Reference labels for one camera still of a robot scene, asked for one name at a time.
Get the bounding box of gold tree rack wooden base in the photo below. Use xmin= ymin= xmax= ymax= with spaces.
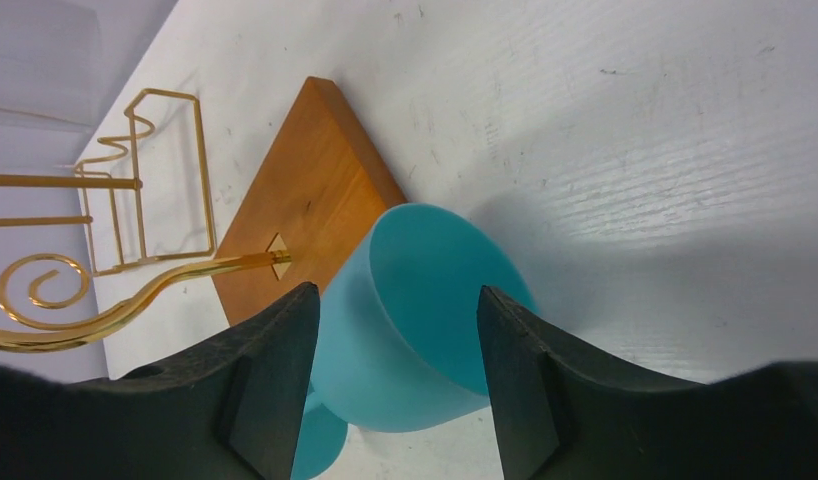
xmin=0 ymin=76 xmax=409 ymax=354

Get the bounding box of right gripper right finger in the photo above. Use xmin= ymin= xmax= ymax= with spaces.
xmin=477 ymin=286 xmax=818 ymax=479

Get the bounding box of gold rectangular wire glass rack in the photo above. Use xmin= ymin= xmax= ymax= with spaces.
xmin=0 ymin=88 xmax=217 ymax=277

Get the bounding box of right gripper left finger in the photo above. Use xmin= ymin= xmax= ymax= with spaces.
xmin=0 ymin=282 xmax=320 ymax=479

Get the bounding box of teal plastic goblet front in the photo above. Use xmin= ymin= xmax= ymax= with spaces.
xmin=292 ymin=203 xmax=535 ymax=479

